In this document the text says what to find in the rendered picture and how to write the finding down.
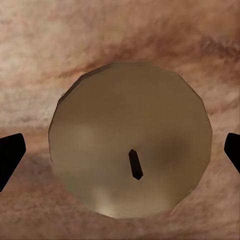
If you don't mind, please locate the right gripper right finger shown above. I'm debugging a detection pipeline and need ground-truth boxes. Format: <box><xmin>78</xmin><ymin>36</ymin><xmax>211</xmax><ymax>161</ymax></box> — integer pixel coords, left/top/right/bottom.
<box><xmin>224</xmin><ymin>133</ymin><xmax>240</xmax><ymax>173</ymax></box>

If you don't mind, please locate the pillar candle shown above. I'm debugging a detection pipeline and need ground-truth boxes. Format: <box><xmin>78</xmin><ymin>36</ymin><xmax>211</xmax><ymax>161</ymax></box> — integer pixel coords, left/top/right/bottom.
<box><xmin>48</xmin><ymin>60</ymin><xmax>213</xmax><ymax>220</ymax></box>

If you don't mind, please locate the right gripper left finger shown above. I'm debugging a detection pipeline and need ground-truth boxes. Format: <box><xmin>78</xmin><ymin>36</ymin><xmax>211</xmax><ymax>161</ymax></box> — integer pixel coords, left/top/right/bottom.
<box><xmin>0</xmin><ymin>133</ymin><xmax>26</xmax><ymax>193</ymax></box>

